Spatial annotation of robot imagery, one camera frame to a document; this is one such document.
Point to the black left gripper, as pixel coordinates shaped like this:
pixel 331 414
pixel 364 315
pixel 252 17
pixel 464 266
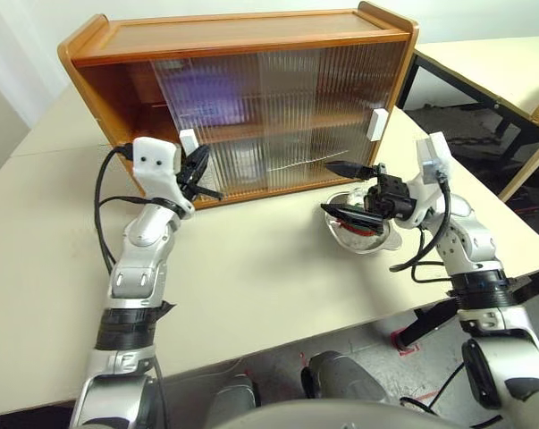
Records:
pixel 189 179

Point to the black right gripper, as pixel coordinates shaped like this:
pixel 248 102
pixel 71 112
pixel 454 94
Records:
pixel 389 196

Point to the red green toy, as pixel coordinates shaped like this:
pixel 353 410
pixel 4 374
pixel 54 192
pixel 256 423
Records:
pixel 363 231

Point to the clear glass bowl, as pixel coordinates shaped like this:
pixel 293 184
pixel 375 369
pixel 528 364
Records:
pixel 367 246

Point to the purple tissue pack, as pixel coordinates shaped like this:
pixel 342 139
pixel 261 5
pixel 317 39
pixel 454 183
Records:
pixel 215 98

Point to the ribbed clear sliding door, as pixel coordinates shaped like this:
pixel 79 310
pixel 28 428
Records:
pixel 170 89
pixel 354 89

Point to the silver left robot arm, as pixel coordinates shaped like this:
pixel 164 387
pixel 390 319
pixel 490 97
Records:
pixel 139 250

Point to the brown wooden cabinet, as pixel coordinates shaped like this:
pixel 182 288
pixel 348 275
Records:
pixel 251 31

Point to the slanted wooden beam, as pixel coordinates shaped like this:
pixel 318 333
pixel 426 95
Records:
pixel 528 165

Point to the dark grey rounded shape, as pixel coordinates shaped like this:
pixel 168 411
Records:
pixel 340 377
pixel 235 395

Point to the beige table with black legs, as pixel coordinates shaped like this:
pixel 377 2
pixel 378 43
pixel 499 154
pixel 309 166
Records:
pixel 497 62

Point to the silver robot torso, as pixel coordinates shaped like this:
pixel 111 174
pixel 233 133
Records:
pixel 340 415

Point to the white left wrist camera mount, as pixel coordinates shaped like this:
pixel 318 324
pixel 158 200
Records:
pixel 155 170

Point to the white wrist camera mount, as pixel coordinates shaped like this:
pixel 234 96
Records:
pixel 434 152
pixel 155 170

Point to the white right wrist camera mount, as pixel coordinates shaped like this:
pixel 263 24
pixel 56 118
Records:
pixel 434 152

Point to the black table leg frame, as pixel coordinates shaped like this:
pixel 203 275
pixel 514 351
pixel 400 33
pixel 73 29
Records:
pixel 430 322

